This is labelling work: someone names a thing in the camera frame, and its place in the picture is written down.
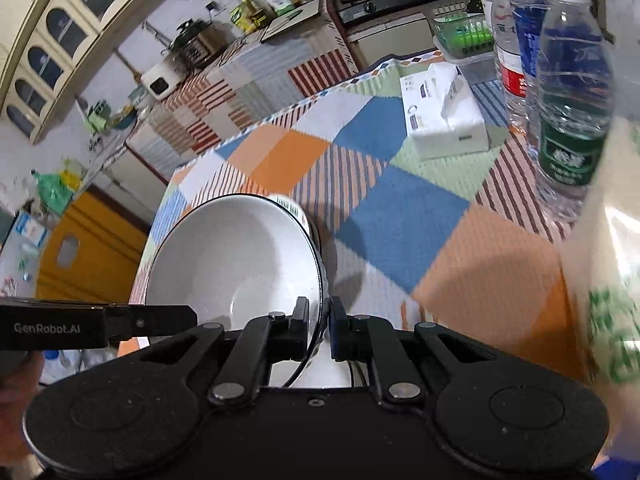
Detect white ribbed bowl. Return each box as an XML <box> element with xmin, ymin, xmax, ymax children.
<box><xmin>145</xmin><ymin>194</ymin><xmax>330</xmax><ymax>388</ymax></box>

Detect person's left hand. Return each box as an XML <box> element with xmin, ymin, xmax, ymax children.
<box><xmin>0</xmin><ymin>352</ymin><xmax>44</xmax><ymax>467</ymax></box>

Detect orange wooden chair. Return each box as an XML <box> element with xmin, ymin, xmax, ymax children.
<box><xmin>35</xmin><ymin>185</ymin><xmax>150</xmax><ymax>304</ymax></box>

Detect colourful patchwork tablecloth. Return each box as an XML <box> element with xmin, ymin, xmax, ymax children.
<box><xmin>130</xmin><ymin>52</ymin><xmax>584</xmax><ymax>379</ymax></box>

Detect large plastic jug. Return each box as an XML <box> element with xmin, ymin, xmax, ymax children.
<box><xmin>561</xmin><ymin>117</ymin><xmax>639</xmax><ymax>463</ymax></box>

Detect patchwork counter cloth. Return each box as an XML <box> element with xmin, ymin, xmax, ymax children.
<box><xmin>126</xmin><ymin>12</ymin><xmax>358</xmax><ymax>180</ymax></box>

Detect white tissue pack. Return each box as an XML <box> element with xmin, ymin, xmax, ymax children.
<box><xmin>399</xmin><ymin>62</ymin><xmax>490</xmax><ymax>160</ymax></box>

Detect green label water bottle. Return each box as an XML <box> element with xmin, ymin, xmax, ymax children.
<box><xmin>536</xmin><ymin>0</ymin><xmax>614</xmax><ymax>221</ymax></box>

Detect cutting board on counter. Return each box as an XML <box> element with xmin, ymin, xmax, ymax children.
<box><xmin>260</xmin><ymin>0</ymin><xmax>321</xmax><ymax>42</ymax></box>

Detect green basket container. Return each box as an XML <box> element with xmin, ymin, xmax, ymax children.
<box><xmin>428</xmin><ymin>6</ymin><xmax>495</xmax><ymax>60</ymax></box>

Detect blue label water bottle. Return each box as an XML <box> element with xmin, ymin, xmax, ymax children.
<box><xmin>511</xmin><ymin>0</ymin><xmax>549</xmax><ymax>160</ymax></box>

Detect red label water bottle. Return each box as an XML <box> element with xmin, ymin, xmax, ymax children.
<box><xmin>491</xmin><ymin>0</ymin><xmax>526</xmax><ymax>136</ymax></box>

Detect cream wall cabinets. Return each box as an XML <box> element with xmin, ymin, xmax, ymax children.
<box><xmin>1</xmin><ymin>0</ymin><xmax>146</xmax><ymax>144</ymax></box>

